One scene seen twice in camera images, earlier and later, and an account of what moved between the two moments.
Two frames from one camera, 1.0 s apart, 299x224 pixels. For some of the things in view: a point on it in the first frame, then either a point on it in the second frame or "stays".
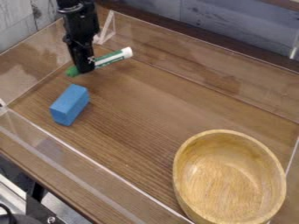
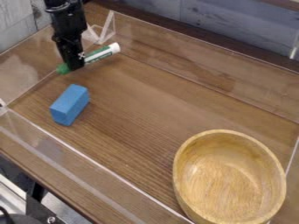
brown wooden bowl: [229, 178] stays
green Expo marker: [102, 60] → [98, 53]
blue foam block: [70, 104] stays
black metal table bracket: [35, 208] stays
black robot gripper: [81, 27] → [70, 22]
